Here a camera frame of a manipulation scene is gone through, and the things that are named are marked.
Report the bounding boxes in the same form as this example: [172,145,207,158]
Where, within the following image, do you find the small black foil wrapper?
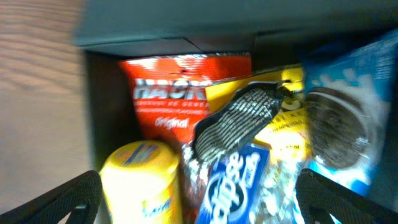
[192,83,293,164]

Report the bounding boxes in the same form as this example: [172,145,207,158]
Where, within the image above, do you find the small blue Oreo packet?
[195,144,269,224]

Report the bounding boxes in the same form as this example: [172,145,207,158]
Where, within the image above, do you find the red Hacks candy bag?
[118,53,252,224]

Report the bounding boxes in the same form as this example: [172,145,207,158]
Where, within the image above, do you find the blue Oreo cookie pack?
[292,29,398,224]

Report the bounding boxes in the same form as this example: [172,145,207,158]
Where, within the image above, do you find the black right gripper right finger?
[295,169,397,224]

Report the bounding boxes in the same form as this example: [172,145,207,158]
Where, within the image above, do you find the yellow Mentos gum bottle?
[99,141,183,224]

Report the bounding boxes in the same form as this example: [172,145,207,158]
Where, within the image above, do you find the dark green box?
[73,0,398,212]

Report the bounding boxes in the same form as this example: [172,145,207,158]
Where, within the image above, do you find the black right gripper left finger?
[1,170,102,224]

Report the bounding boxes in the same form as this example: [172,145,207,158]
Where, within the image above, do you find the yellow Hacks candy bag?
[205,65,310,223]

